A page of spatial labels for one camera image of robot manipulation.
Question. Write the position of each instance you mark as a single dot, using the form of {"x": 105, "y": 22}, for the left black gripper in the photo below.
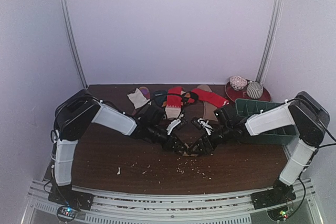
{"x": 170, "y": 144}

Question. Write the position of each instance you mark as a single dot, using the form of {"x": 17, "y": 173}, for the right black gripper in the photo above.
{"x": 202, "y": 144}

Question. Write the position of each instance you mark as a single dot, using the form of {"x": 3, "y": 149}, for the brown beige argyle sock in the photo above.
{"x": 184, "y": 150}

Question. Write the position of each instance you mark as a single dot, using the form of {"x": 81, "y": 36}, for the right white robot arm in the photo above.
{"x": 303, "y": 112}

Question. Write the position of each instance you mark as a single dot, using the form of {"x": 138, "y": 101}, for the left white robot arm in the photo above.
{"x": 75, "y": 115}

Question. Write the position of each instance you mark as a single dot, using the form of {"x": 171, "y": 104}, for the tan brown sock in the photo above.
{"x": 209, "y": 109}

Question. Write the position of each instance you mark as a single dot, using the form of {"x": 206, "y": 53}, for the dark blue sock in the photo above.
{"x": 159, "y": 97}

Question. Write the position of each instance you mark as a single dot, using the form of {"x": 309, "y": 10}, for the purple orange striped sock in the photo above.
{"x": 145, "y": 91}

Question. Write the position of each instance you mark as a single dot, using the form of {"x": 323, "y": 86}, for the red white zigzag sock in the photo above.
{"x": 173, "y": 103}

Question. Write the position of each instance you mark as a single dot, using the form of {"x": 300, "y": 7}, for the red sock white cuff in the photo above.
{"x": 210, "y": 97}

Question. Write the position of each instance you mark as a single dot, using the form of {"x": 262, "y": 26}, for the orange brown argyle sock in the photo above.
{"x": 188, "y": 98}

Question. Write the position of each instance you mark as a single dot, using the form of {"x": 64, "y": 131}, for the white red patterned bowl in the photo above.
{"x": 237, "y": 82}

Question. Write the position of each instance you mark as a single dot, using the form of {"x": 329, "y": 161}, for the grey striped cup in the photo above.
{"x": 254, "y": 90}

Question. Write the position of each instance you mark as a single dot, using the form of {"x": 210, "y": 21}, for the green divided organizer tray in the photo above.
{"x": 276, "y": 136}

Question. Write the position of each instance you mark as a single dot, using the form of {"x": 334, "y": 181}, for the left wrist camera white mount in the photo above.
{"x": 172, "y": 126}

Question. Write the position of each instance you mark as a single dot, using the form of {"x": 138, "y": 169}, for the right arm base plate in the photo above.
{"x": 269, "y": 198}

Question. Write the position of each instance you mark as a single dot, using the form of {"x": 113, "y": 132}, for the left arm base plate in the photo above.
{"x": 74, "y": 199}

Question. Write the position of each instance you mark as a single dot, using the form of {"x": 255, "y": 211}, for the right aluminium frame post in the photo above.
{"x": 270, "y": 41}

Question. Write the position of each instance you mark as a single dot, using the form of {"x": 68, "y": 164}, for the aluminium frame post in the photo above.
{"x": 270, "y": 41}
{"x": 72, "y": 43}

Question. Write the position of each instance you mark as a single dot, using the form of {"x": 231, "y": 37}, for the left aluminium frame post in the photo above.
{"x": 72, "y": 43}

